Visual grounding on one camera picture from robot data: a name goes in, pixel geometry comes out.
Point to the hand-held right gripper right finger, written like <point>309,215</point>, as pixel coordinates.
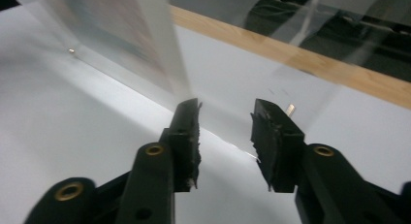
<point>278,146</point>

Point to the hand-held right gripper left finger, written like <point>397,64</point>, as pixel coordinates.
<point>184,146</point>

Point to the clear acrylic frame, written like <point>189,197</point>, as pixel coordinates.
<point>161,49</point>

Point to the white table mat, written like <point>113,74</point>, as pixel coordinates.
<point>64,127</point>

